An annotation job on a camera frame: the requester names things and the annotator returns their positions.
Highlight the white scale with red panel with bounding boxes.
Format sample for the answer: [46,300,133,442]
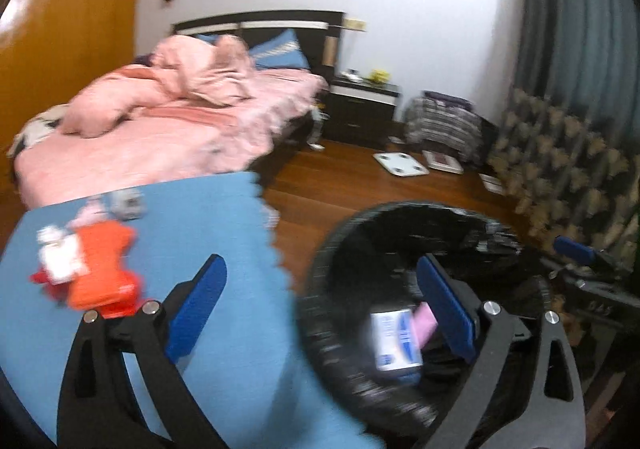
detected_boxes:
[422,149,466,175]

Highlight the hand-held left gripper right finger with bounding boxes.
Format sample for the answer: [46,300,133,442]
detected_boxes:
[416,253,586,449]

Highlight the grey leaf-pattern curtain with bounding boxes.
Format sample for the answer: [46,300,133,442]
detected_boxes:
[487,0,640,255]

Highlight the dark nightstand with white trim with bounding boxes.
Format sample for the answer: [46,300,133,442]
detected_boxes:
[322,74,401,150]

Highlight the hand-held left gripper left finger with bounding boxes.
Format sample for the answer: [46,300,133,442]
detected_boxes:
[57,254,228,449]

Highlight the blue foam mat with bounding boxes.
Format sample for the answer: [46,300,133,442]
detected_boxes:
[0,172,381,449]

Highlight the wooden wardrobe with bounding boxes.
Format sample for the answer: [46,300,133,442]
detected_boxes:
[0,0,148,165]

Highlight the white and blue box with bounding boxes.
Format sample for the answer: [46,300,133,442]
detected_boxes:
[370,309,425,372]

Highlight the large blue pillow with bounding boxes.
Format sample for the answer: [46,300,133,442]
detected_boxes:
[247,28,311,72]

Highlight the black and white patterned cloth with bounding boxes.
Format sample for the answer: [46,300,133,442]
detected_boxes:
[7,104,71,157]

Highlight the orange textured sponge cloth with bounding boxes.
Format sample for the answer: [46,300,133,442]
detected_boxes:
[69,222,146,320]

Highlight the white paper on floor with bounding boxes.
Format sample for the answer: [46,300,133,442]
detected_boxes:
[479,172,506,195]

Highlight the plaid bag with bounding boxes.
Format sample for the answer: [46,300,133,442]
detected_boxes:
[404,90,483,162]

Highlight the dark bed headboard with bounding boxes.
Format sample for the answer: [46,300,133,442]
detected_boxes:
[171,10,346,77]

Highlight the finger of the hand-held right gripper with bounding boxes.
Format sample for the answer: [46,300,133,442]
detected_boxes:
[552,235,598,266]

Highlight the pink packet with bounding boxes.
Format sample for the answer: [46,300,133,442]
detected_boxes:
[412,303,441,347]

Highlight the grey sock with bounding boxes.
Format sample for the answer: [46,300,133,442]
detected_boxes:
[107,189,148,221]

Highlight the pink duvet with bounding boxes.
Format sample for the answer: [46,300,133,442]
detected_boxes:
[60,35,258,139]

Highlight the white bathroom scale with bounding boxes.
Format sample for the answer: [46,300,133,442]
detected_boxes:
[372,152,431,177]

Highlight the bed with pink sheet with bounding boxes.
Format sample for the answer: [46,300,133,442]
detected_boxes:
[7,64,331,210]

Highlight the black bin with bag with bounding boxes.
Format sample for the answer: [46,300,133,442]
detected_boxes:
[295,202,566,449]

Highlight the red ribbon cloth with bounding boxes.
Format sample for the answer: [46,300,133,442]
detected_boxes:
[27,266,68,302]

